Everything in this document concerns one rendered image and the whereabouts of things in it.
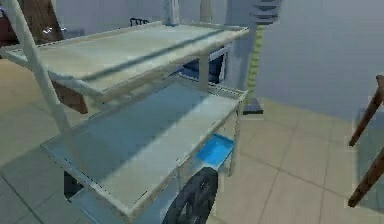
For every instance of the white wheeled serving cart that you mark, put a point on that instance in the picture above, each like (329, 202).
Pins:
(140, 140)

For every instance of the green floor lamp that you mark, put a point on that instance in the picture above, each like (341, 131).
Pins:
(254, 66)

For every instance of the brown wooden chair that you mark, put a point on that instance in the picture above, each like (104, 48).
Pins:
(366, 116)

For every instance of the brown wooden furniture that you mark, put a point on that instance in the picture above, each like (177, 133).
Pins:
(36, 20)

